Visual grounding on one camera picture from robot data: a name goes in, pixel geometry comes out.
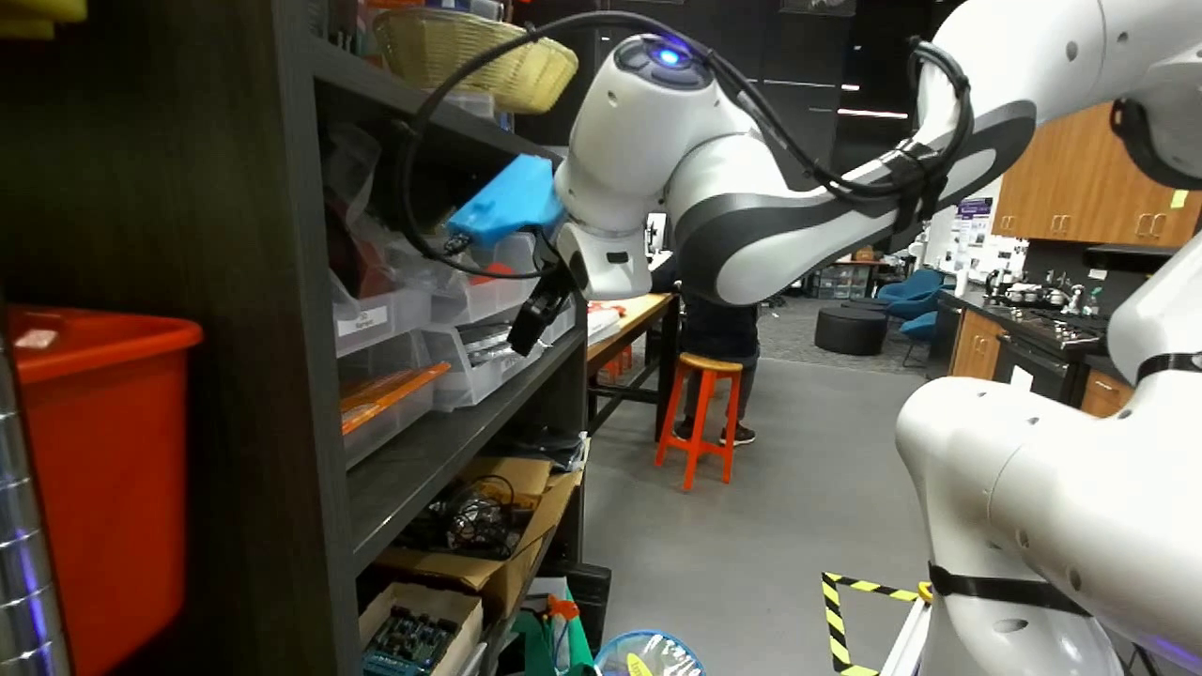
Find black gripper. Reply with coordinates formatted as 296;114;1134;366
503;244;590;366

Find yellow wicker basket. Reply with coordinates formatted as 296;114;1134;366
371;5;583;119

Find teal round basket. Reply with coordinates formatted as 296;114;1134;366
593;628;713;676

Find dark shelf unit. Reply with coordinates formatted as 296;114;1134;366
0;0;621;676

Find shiny metal parts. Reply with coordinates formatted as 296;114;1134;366
455;315;546;377

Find clear plastic storage bin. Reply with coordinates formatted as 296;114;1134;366
425;241;555;336
328;282;440;367
335;330;457;482
421;302;554;416

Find orange metal stool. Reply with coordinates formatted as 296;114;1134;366
598;342;639;392
650;352;743;499

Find wooden top work table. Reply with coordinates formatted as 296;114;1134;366
583;291;679;436

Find orange flat strip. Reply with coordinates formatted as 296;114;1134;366
335;362;457;447

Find clear plastic bags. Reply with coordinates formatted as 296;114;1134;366
316;119;444;308

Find dark parts in box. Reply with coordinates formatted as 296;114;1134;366
411;490;525;562

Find seated person dark shirt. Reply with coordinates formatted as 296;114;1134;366
678;293;764;447

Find large open cardboard box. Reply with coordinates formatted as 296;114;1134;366
371;456;590;631

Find white flat packet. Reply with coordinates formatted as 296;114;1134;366
425;88;509;127

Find small cardboard box black crate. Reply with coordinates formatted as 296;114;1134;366
352;582;490;676

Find green plastic item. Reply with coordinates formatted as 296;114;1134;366
509;586;604;676

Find black round ottoman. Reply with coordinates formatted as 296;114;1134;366
811;302;893;362

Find blue lounge chair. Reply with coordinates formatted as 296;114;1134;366
893;308;946;347
872;266;951;322

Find yellow black hazard tape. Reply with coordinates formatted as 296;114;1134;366
817;569;942;676

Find orange plastic bin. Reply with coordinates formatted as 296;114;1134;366
0;308;207;676

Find wooden base cabinet counter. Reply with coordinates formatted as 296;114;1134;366
932;282;1139;421

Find silver countertop appliance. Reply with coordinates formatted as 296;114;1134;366
988;266;1081;313

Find large yellow plastic bin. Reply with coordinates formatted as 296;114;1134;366
0;0;94;45

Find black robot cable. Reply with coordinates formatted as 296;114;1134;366
395;9;981;286

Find purple white wall poster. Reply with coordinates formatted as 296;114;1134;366
942;202;1002;286

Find white metal rail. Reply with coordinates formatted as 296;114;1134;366
881;599;936;676

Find wooden wall cabinet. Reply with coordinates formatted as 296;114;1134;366
993;100;1202;253

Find chrome wire rack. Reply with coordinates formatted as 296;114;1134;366
0;352;71;676

